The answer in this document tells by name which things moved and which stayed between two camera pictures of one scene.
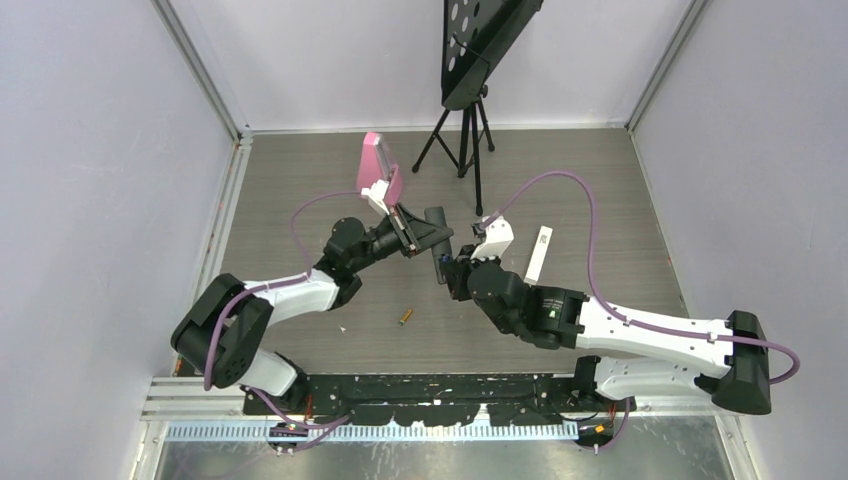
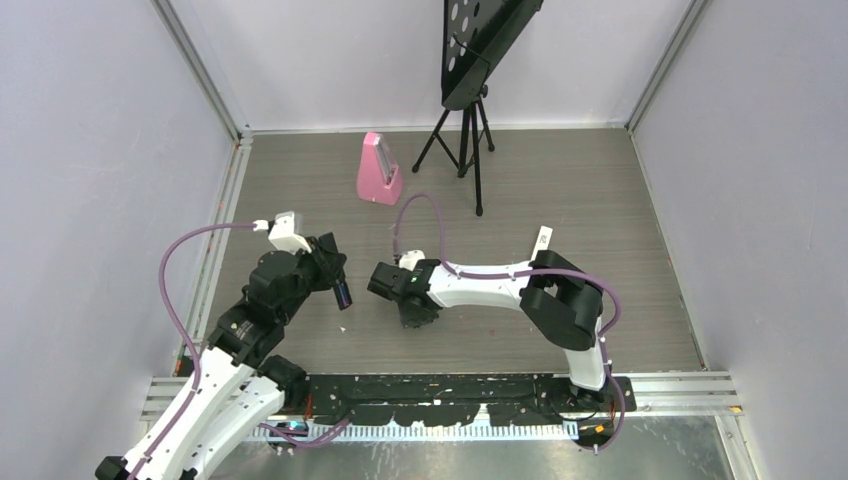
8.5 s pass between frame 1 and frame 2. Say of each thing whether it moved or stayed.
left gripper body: moved
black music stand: stayed
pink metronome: stayed
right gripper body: moved
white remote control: stayed
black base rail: stayed
